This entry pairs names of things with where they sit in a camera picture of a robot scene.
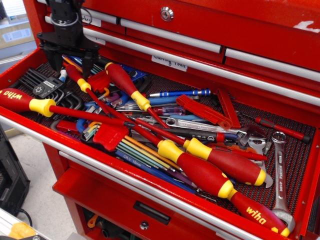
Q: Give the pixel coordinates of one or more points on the silver combination wrench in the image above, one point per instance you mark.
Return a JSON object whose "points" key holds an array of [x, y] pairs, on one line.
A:
{"points": [[281, 208]]}

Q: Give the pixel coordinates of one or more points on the red bit rail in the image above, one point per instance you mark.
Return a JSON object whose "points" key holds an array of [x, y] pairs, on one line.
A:
{"points": [[227, 107]]}

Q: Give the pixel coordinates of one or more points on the chrome cabinet lock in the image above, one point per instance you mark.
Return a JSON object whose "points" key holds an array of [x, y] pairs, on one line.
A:
{"points": [[166, 13]]}

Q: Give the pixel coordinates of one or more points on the black box on floor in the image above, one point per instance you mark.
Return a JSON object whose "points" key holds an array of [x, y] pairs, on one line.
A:
{"points": [[14, 184]]}

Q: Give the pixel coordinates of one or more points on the large wiha screwdriver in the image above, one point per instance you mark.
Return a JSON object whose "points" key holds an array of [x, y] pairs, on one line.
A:
{"points": [[211, 179], [18, 102]]}

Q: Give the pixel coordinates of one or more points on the small red yellow screwdriver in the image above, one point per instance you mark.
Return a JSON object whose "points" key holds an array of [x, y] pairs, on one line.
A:
{"points": [[74, 74]]}

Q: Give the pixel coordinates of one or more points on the white cutting tools label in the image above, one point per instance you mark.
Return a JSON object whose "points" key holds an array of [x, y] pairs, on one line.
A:
{"points": [[169, 63]]}

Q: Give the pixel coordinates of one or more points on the black torx key set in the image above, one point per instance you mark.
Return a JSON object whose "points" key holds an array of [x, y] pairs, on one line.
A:
{"points": [[51, 87]]}

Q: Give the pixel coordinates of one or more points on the large wiha screwdriver left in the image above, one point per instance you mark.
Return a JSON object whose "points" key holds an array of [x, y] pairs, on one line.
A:
{"points": [[18, 102]]}

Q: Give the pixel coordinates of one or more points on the white markers label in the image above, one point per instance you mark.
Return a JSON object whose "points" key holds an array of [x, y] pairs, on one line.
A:
{"points": [[89, 20]]}

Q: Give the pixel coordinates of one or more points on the red yellow screwdriver right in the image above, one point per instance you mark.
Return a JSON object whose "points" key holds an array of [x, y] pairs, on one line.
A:
{"points": [[236, 166]]}

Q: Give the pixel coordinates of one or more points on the black red wiha screwdriver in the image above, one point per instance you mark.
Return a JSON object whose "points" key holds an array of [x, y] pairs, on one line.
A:
{"points": [[190, 133]]}

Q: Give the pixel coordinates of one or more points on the open red tool drawer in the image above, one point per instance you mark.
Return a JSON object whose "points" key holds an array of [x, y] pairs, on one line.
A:
{"points": [[270, 72]]}

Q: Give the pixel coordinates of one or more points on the blue aluminium precision screwdriver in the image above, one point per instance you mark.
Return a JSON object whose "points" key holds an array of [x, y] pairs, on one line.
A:
{"points": [[193, 92]]}

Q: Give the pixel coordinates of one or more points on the rainbow hex key set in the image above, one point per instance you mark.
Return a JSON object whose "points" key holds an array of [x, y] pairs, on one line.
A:
{"points": [[129, 142]]}

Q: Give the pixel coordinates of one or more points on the large wiha screwdriver front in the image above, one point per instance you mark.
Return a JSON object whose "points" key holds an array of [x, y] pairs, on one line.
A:
{"points": [[211, 179]]}

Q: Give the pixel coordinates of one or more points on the clear handle screwdriver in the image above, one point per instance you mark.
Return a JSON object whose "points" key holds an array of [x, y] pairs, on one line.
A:
{"points": [[166, 110]]}

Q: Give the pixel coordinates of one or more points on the red yellow screwdriver upper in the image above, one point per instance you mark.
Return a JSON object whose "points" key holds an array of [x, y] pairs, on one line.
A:
{"points": [[123, 81]]}

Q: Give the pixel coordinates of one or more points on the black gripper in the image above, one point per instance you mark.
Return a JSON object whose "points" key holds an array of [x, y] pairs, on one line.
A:
{"points": [[69, 40]]}

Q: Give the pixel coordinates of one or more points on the red tool chest cabinet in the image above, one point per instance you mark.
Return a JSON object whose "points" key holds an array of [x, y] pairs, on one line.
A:
{"points": [[202, 15]]}

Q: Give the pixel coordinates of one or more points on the orange red bit holder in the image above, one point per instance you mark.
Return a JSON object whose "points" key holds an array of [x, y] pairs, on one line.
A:
{"points": [[203, 111]]}

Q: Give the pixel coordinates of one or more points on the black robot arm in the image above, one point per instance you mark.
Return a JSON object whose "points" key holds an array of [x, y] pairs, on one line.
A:
{"points": [[65, 12]]}

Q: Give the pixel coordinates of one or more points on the red hex key holder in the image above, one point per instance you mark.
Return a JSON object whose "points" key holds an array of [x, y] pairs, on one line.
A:
{"points": [[99, 82]]}

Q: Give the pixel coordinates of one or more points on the silver adjustable wrench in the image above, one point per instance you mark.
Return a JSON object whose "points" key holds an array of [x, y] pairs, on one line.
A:
{"points": [[250, 135]]}

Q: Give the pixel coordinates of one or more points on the slim red black screwdriver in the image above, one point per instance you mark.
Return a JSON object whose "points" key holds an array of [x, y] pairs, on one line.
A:
{"points": [[293, 133]]}

